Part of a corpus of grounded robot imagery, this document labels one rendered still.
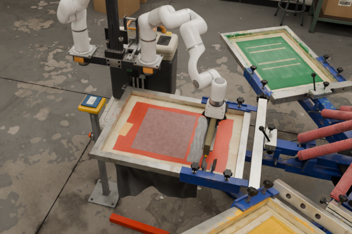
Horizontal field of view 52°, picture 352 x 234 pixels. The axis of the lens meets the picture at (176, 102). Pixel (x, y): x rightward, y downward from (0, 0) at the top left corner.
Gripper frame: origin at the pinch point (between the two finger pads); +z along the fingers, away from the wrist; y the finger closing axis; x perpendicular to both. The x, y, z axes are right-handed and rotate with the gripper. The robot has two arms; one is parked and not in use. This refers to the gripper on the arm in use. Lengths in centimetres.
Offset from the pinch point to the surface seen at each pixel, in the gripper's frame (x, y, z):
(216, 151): 7.5, -4.3, 13.6
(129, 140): 12.1, 43.6, 14.1
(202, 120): -13.4, 7.2, 13.2
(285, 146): 1.8, -39.3, 4.7
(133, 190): 21, 39, 48
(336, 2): -327, -111, 69
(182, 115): -15.3, 19.9, 14.1
